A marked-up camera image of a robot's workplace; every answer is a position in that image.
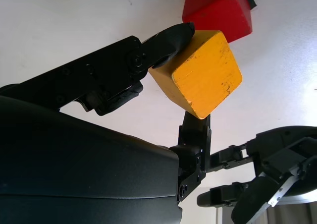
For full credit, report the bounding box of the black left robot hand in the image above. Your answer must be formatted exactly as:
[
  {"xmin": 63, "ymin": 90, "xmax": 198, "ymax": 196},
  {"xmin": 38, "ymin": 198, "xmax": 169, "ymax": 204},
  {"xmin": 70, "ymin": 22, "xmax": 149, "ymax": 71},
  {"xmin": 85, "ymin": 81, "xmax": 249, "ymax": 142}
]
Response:
[{"xmin": 197, "ymin": 126, "xmax": 317, "ymax": 224}]

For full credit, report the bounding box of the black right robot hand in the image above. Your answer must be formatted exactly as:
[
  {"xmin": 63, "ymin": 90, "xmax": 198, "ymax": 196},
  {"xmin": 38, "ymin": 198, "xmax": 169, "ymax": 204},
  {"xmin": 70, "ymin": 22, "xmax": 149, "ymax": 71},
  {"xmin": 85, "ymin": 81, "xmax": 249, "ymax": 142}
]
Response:
[{"xmin": 0, "ymin": 22, "xmax": 212, "ymax": 224}]

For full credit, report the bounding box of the yellow wooden block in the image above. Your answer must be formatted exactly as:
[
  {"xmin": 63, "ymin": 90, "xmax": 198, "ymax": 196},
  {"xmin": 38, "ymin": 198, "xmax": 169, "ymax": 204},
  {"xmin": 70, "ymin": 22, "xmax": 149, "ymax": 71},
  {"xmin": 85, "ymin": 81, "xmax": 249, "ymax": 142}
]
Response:
[{"xmin": 148, "ymin": 30, "xmax": 243, "ymax": 120}]

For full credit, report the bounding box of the red wooden block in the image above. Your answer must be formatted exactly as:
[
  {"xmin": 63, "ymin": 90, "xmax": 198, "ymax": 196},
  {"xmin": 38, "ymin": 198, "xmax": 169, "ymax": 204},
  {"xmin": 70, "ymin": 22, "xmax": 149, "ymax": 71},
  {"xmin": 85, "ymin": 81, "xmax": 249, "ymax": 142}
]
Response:
[{"xmin": 182, "ymin": 0, "xmax": 253, "ymax": 43}]

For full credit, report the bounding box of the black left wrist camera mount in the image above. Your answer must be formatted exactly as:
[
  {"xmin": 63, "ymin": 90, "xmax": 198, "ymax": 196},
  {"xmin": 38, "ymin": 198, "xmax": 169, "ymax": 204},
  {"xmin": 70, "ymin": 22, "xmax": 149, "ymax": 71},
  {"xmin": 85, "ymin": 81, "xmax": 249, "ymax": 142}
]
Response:
[{"xmin": 262, "ymin": 137, "xmax": 317, "ymax": 210}]

